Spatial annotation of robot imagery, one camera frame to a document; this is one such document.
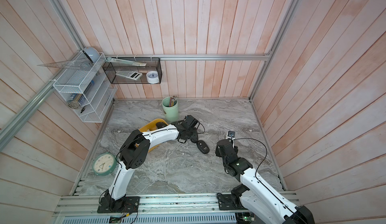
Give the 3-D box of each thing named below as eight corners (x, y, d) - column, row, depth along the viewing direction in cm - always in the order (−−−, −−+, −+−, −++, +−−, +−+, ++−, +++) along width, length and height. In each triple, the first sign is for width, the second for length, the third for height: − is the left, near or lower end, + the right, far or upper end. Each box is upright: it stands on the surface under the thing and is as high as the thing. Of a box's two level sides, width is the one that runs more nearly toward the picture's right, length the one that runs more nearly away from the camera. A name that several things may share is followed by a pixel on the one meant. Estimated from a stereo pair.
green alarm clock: (91, 175, 85) (88, 173, 82) (99, 155, 92) (97, 152, 90) (112, 175, 85) (109, 173, 82) (119, 155, 92) (116, 152, 90)
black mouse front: (203, 155, 92) (204, 153, 90) (195, 144, 97) (195, 142, 95) (210, 151, 94) (210, 149, 92) (201, 140, 99) (202, 138, 97)
